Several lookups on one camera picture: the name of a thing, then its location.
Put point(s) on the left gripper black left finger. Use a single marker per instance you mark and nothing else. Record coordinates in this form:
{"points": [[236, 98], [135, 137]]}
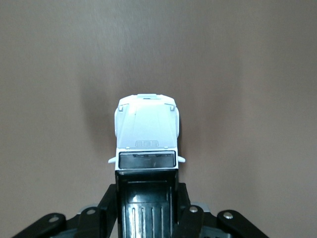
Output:
{"points": [[106, 205]]}

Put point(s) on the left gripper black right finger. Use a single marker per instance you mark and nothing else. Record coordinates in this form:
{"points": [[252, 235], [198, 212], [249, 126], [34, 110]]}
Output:
{"points": [[184, 205]]}

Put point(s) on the white jeep toy black roof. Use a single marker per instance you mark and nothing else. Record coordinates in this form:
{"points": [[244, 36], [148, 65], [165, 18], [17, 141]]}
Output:
{"points": [[146, 124]]}

